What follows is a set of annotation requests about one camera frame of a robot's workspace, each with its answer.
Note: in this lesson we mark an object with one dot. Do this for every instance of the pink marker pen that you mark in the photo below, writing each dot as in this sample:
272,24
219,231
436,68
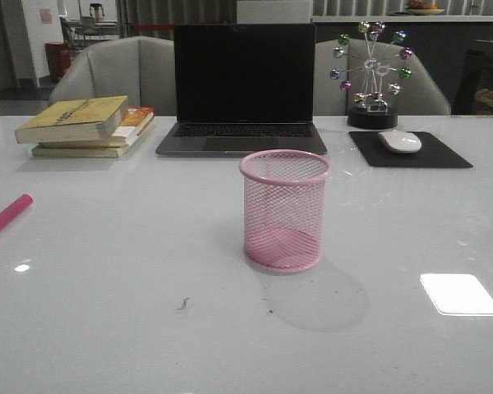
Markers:
14,209

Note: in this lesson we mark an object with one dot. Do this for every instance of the pink mesh pen holder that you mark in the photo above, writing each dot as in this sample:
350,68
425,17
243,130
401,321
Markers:
284,195

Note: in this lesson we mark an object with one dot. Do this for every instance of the grey laptop computer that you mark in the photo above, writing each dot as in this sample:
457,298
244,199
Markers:
243,88

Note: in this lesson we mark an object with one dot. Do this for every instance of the orange white middle book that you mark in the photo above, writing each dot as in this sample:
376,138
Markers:
133,123

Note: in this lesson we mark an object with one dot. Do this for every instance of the pale bottom book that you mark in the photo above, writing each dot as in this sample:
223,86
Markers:
38,150

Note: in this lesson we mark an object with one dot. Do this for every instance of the grey right armchair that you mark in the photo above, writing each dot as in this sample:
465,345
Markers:
408,88

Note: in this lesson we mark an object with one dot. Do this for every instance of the grey armchair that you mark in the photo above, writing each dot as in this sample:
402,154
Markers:
142,68
408,88

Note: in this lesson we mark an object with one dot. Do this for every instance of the white computer mouse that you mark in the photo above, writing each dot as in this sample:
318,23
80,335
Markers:
400,141

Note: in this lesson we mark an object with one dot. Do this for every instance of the grey left armchair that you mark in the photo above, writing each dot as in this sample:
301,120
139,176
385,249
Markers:
142,68

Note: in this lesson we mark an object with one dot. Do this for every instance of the yellow top book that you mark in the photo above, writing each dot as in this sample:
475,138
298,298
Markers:
74,120

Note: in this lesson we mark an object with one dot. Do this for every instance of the ferris wheel kinetic desk toy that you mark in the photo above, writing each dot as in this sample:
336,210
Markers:
366,81

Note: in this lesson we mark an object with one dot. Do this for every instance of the black mouse pad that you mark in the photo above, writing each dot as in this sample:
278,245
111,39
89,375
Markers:
433,153

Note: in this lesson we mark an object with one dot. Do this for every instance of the red trash bin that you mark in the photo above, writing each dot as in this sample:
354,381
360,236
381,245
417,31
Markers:
58,58

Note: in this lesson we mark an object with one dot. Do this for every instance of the fruit bowl on counter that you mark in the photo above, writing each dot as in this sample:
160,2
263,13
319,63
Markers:
421,8

